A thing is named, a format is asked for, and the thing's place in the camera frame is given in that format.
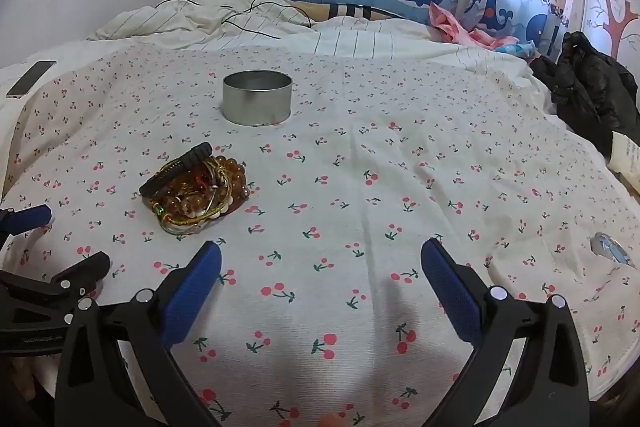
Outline pink cloth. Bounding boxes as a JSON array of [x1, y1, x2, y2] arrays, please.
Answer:
[[427, 2, 521, 50]]

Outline white striped duvet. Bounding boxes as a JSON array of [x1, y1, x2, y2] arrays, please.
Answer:
[[87, 0, 531, 72]]

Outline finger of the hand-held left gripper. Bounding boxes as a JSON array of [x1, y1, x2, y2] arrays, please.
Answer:
[[0, 251, 111, 333], [0, 205, 54, 248]]

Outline white pearl bracelet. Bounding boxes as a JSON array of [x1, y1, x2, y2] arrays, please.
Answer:
[[200, 199, 238, 223]]

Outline cherry print bed sheet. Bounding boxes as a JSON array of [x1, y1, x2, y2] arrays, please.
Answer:
[[0, 42, 640, 427]]

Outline round metal tin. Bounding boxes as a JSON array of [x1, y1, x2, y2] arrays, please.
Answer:
[[222, 71, 293, 128]]

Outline small blue grey packet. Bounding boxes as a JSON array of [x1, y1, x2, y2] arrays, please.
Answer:
[[590, 232, 636, 268]]

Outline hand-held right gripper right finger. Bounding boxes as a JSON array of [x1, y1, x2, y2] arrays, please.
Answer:
[[420, 238, 591, 427]]

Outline amber bead bracelet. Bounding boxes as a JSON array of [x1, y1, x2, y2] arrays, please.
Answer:
[[150, 156, 251, 218]]

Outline smartphone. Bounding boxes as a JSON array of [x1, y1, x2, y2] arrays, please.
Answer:
[[6, 60, 57, 99]]

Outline black jacket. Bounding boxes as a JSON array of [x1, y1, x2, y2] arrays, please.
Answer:
[[529, 31, 640, 158]]

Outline gold bangles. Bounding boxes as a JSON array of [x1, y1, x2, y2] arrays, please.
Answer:
[[157, 157, 241, 235]]

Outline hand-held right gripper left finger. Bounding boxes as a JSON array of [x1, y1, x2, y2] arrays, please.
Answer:
[[55, 241, 223, 427]]

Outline black bracelet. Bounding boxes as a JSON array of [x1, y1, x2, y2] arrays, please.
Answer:
[[139, 142, 213, 198]]

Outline tan black striped pillow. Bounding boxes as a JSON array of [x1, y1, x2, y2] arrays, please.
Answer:
[[285, 0, 431, 25]]

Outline light blue cloth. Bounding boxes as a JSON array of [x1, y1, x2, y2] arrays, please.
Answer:
[[495, 41, 541, 58]]

